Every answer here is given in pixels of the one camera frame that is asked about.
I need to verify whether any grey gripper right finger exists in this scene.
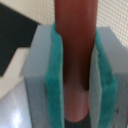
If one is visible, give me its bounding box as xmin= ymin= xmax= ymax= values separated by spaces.
xmin=89 ymin=27 xmax=128 ymax=128

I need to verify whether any pale green gripper left finger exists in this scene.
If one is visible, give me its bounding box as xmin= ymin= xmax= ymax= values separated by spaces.
xmin=22 ymin=25 xmax=64 ymax=128

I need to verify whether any brown sausage toy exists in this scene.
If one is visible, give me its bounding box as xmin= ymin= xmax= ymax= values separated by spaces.
xmin=55 ymin=0 xmax=98 ymax=122

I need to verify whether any woven beige placemat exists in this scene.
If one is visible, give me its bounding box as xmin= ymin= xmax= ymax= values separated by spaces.
xmin=0 ymin=0 xmax=128 ymax=128

